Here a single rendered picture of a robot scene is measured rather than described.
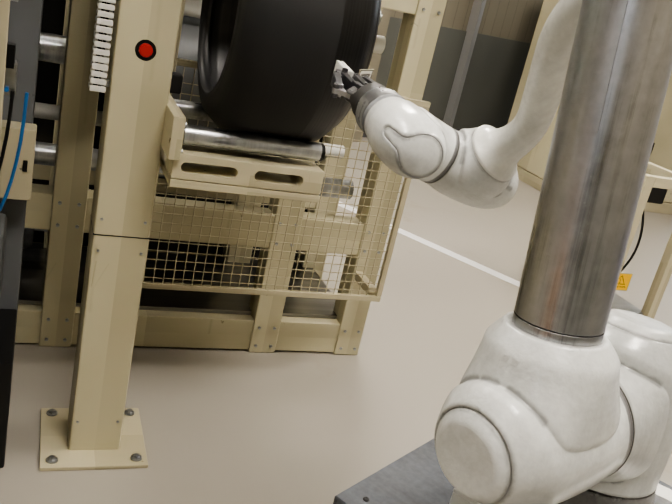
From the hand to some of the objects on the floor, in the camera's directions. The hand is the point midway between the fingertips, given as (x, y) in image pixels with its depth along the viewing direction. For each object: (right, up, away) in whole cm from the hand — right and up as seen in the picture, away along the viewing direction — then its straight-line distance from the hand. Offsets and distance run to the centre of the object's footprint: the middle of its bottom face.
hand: (343, 73), depth 150 cm
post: (-68, -86, +57) cm, 123 cm away
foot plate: (-68, -86, +57) cm, 123 cm away
